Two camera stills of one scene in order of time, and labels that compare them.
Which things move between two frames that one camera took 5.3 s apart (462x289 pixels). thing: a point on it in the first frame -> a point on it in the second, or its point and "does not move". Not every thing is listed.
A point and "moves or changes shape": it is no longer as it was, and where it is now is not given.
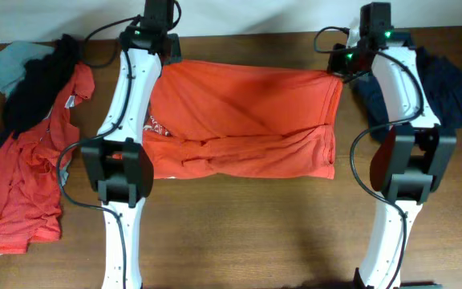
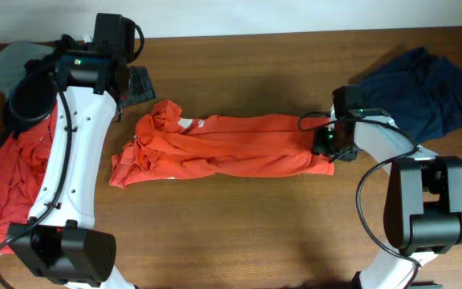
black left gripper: x=176 y=50 -> x=143 y=91
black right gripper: x=336 y=67 -> x=320 y=146
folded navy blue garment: x=454 y=99 does not move
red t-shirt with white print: x=235 y=120 moves or changes shape
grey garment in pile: x=9 y=66 does not move
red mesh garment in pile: x=22 y=205 does not move
